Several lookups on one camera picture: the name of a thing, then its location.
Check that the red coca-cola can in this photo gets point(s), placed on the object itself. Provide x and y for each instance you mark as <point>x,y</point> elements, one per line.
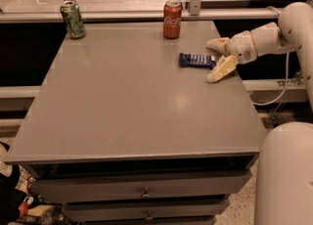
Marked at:
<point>172,12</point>

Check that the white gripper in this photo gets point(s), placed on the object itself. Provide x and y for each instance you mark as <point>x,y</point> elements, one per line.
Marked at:
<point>241,48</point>

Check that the top grey drawer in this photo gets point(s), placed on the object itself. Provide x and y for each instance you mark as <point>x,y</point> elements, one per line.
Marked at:
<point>120,188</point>

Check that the green soda can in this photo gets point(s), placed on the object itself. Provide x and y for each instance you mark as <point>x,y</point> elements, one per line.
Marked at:
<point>72,18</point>

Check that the metal drawer knob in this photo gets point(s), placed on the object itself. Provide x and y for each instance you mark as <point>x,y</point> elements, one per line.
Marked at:
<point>146,194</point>
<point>149,217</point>

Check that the metal drawer knob upper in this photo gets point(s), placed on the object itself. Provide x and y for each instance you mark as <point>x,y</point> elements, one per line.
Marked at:
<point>146,194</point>

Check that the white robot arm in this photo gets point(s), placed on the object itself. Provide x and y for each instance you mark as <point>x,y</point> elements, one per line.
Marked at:
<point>284,177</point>

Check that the metal drawer knob lower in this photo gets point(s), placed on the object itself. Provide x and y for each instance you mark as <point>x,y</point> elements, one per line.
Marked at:
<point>149,217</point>

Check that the clutter pile lower left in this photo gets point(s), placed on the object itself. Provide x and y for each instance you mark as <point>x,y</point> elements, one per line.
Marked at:
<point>18,204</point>

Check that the grey drawer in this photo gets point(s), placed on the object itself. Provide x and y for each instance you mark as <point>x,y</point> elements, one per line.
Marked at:
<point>120,188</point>
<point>138,210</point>

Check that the blue rxbar blueberry bar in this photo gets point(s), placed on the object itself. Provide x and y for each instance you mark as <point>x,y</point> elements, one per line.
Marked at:
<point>196,61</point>

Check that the grey drawer cabinet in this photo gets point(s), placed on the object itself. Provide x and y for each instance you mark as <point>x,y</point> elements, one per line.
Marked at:
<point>117,103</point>

